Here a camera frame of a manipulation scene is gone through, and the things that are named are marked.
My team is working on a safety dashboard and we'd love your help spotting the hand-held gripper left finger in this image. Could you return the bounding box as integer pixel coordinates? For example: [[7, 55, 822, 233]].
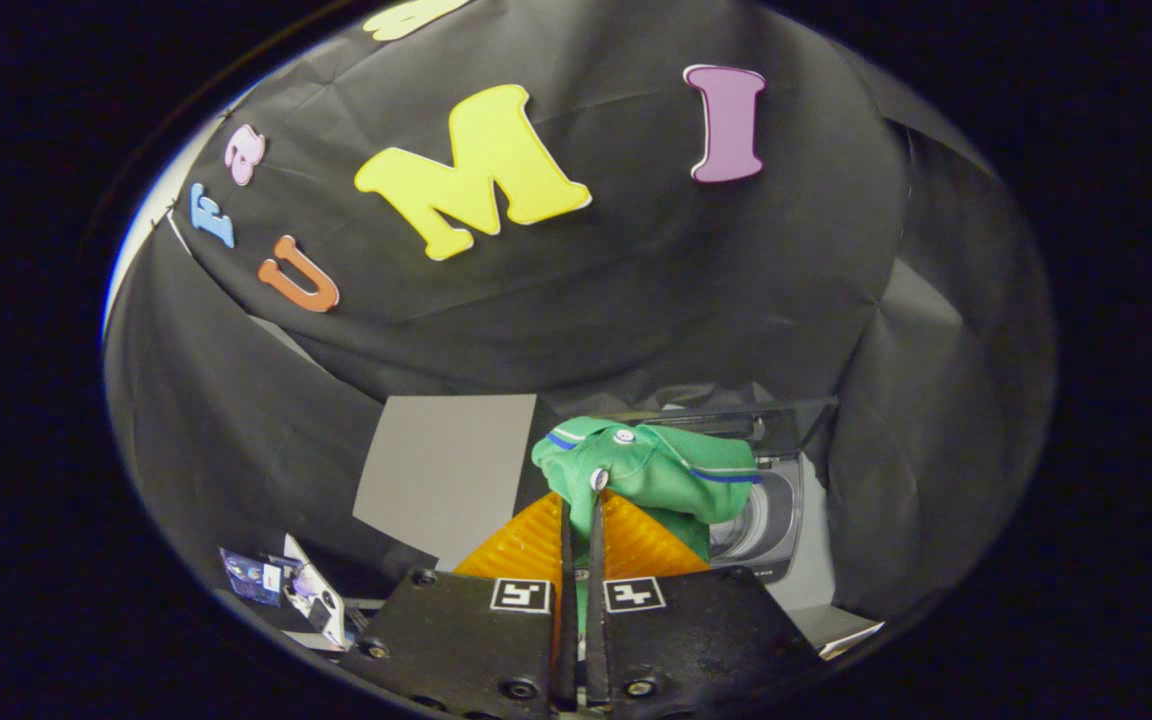
[[344, 492, 577, 720]]

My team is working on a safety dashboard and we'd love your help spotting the green polo shirt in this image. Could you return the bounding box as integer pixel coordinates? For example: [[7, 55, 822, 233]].
[[532, 416, 765, 601]]

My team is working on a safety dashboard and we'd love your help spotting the dark grey washing machine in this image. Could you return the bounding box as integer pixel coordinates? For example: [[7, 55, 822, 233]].
[[706, 455, 807, 586]]

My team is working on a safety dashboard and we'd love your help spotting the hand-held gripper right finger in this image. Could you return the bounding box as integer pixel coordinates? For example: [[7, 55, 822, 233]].
[[584, 490, 825, 717]]

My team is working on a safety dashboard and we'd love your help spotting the black backdrop cloth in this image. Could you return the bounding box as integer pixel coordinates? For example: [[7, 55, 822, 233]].
[[104, 0, 1057, 621]]

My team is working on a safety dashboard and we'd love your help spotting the white stand with devices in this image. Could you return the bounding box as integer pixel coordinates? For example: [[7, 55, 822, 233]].
[[219, 533, 377, 651]]

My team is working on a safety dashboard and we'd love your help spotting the grey cabinet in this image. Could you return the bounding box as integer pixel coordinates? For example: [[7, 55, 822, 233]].
[[353, 393, 562, 573]]

